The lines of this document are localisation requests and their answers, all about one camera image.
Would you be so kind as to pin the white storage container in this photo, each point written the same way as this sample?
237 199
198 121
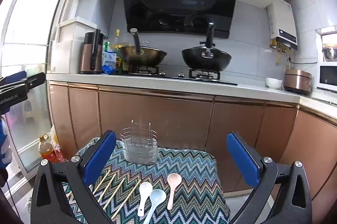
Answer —
69 47

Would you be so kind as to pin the copper rice cooker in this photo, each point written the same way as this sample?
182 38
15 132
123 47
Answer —
297 80

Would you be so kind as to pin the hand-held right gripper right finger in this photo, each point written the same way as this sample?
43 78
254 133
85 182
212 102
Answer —
243 161

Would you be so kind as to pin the light blue ceramic spoon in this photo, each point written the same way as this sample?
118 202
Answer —
157 197

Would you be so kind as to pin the copper base cabinets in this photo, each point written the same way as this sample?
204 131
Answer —
179 118

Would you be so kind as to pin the wooden chopstick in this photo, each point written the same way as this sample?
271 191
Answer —
126 199
108 188
114 193
69 195
101 182

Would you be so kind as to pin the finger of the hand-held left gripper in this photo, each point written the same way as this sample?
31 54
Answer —
17 76
35 80

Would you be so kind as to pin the brass wok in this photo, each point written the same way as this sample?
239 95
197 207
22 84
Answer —
144 55

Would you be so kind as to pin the black wok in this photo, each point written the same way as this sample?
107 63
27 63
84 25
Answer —
206 59

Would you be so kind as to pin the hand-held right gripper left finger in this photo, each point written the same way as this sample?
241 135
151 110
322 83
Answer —
98 158

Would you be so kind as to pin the white ceramic spoon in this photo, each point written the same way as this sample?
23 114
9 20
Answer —
145 191

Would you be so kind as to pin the white water heater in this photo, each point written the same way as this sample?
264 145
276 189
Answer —
283 24

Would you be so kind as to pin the green label bottle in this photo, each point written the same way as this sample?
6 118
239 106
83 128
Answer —
106 44

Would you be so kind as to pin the metal bowl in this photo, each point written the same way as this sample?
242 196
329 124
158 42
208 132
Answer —
329 53

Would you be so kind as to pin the black gas stove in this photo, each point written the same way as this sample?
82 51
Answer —
173 76

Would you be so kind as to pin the yellow cap bottle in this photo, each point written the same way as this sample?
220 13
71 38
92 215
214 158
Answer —
117 37

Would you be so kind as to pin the dark yellow label bottle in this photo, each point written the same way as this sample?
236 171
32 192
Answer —
123 61

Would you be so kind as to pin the brass pipe valves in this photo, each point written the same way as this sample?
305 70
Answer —
279 49

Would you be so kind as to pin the black range hood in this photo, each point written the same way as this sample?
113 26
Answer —
181 3

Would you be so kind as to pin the white bowl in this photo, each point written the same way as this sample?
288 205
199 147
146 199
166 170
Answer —
273 82

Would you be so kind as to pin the blue white salt bag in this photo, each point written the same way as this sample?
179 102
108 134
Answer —
108 63

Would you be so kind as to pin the glass sliding door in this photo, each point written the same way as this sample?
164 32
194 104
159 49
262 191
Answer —
34 29

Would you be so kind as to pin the pink ceramic spoon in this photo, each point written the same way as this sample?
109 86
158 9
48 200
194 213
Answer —
173 180

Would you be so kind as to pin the red printed plastic bag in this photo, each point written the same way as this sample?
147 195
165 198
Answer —
59 153

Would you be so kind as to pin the cooking oil bottle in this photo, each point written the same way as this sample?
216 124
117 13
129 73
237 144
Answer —
46 151

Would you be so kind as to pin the white microwave oven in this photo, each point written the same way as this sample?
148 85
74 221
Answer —
327 76

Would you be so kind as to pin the zigzag patterned cloth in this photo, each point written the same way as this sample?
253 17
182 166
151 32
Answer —
194 179

